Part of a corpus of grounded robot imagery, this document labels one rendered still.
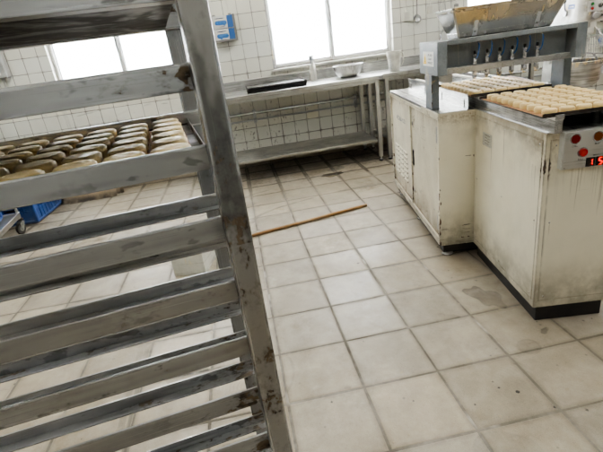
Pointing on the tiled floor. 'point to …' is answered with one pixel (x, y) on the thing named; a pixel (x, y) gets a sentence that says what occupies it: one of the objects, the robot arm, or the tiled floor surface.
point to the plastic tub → (185, 266)
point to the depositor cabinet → (436, 166)
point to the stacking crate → (33, 213)
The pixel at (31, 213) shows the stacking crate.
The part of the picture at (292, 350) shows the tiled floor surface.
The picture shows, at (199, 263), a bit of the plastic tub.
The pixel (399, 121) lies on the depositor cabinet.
